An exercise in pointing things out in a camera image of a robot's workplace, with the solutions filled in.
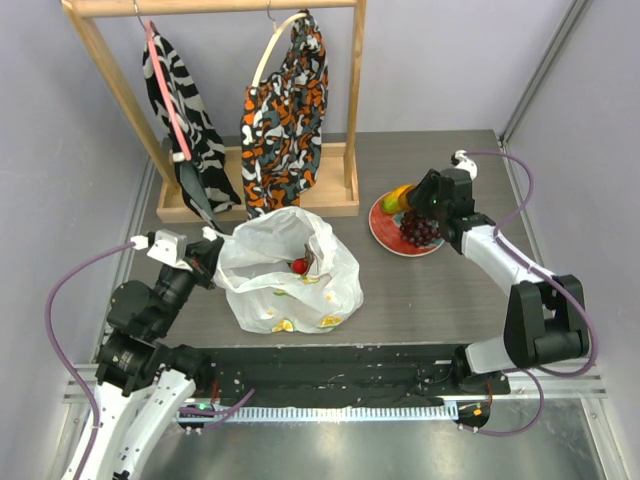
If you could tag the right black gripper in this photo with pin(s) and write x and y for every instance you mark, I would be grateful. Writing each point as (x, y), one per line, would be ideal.
(426, 187)

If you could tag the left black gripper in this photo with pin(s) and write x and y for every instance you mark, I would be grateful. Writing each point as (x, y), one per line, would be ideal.
(202, 257)

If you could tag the white plastic bag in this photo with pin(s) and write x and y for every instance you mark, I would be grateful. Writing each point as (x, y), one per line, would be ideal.
(265, 296)

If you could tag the red cherry bunch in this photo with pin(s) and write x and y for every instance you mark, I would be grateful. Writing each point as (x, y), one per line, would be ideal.
(308, 264)

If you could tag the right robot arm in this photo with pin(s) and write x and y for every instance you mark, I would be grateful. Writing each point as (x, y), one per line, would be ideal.
(545, 319)

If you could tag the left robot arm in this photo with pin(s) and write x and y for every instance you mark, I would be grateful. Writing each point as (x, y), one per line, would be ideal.
(141, 383)

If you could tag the orange green mango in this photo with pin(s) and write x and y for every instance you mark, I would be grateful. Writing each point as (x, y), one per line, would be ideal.
(397, 201)

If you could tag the purple grape bunch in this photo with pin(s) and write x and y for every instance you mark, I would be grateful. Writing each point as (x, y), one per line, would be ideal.
(418, 231)

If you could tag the red teal plate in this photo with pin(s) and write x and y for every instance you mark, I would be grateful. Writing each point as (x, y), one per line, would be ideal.
(385, 229)

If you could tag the zebra print cloth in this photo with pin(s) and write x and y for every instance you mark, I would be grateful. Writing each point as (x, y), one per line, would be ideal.
(205, 187)

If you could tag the wooden clothes rack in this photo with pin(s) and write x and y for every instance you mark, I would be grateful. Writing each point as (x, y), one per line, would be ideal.
(336, 193)

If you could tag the orange camouflage cloth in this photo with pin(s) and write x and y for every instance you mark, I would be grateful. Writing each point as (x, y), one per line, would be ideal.
(281, 124)

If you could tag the cream clothes hanger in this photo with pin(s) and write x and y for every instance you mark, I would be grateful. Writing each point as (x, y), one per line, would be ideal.
(278, 30)

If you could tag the pink clothes hanger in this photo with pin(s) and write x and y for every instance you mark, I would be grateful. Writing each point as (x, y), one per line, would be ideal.
(149, 29)

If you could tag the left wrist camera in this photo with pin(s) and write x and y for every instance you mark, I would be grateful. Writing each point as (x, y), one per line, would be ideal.
(164, 246)

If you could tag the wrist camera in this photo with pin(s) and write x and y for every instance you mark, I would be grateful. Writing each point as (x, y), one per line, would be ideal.
(461, 160)
(164, 246)

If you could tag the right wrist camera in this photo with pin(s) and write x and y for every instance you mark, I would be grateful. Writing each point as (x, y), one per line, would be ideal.
(461, 160)

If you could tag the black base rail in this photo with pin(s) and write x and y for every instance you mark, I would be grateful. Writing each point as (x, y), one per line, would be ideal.
(355, 376)

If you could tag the white cable duct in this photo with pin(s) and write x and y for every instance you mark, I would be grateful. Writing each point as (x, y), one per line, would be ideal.
(445, 412)

